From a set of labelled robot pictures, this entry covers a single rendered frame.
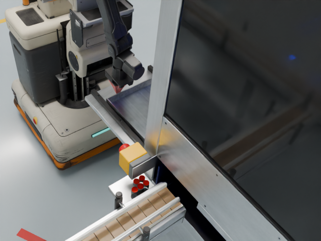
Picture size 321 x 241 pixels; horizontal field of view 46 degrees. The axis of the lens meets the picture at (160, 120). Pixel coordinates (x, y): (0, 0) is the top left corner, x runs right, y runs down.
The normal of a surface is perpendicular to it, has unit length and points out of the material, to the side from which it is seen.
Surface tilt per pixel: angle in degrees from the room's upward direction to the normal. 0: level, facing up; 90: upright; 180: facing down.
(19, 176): 0
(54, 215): 0
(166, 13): 90
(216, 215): 90
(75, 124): 0
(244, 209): 90
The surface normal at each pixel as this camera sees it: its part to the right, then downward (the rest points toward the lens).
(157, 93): -0.78, 0.40
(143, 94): 0.11, -0.66
